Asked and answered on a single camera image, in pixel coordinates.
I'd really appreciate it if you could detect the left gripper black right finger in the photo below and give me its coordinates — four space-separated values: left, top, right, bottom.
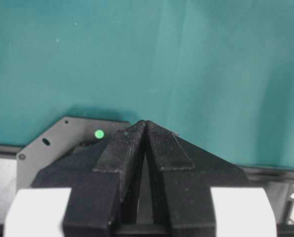
145 121 250 237

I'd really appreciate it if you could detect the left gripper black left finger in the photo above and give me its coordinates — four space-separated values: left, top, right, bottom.
32 120 146 237

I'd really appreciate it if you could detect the green table cloth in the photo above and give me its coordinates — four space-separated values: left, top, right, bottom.
0 0 294 168

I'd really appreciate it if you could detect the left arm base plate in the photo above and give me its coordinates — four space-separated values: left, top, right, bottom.
16 117 130 190

